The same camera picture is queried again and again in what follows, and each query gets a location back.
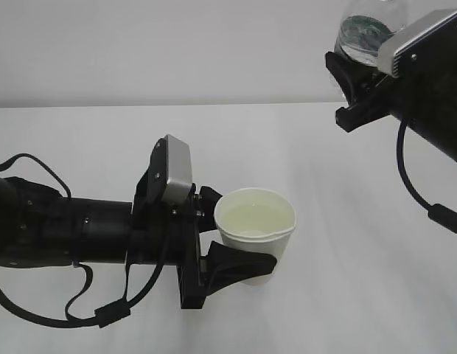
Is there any white paper cup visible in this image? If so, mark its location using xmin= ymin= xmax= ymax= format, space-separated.
xmin=214 ymin=187 xmax=298 ymax=287

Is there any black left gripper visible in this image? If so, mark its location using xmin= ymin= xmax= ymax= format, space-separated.
xmin=125 ymin=184 xmax=279 ymax=310

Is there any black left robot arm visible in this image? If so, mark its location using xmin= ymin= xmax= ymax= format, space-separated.
xmin=0 ymin=177 xmax=277 ymax=309

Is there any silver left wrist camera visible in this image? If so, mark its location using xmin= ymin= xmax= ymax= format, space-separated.
xmin=133 ymin=134 xmax=193 ymax=209

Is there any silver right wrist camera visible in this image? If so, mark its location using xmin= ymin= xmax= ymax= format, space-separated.
xmin=377 ymin=8 xmax=457 ymax=78

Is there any clear green-label water bottle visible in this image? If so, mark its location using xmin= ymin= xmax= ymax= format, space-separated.
xmin=334 ymin=0 xmax=409 ymax=67

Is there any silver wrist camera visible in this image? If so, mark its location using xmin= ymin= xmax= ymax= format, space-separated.
xmin=133 ymin=134 xmax=193 ymax=209
xmin=377 ymin=8 xmax=457 ymax=78

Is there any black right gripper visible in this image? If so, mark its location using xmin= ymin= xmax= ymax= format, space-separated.
xmin=324 ymin=21 xmax=457 ymax=167

